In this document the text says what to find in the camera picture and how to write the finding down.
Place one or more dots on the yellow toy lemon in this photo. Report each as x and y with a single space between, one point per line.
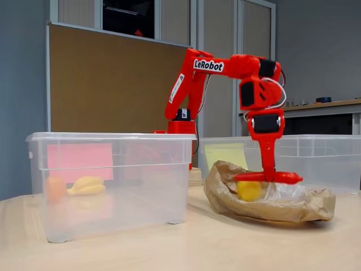
248 192

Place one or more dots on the clear plastic bin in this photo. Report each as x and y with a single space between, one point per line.
324 163
112 209

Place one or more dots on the black machine with red part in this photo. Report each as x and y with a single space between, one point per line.
127 17

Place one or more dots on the pink paper note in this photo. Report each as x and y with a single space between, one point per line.
79 161

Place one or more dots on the brown paper bowl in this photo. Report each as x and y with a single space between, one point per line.
253 210

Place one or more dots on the red toy chili pepper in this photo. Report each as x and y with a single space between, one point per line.
285 177

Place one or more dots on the brown cork board partition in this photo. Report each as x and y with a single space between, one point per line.
112 84

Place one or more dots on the wooden base board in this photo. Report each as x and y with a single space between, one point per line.
195 176

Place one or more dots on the toy orange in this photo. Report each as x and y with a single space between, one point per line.
56 188

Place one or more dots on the yellow paper note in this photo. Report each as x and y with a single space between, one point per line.
222 153

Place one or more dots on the wooden background desk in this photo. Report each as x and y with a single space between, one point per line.
318 108

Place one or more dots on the yellow toy banana bunch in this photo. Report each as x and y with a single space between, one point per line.
87 186

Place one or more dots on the grey cabinet with doors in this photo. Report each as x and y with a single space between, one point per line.
220 28

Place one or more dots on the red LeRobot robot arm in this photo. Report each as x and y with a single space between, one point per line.
239 66

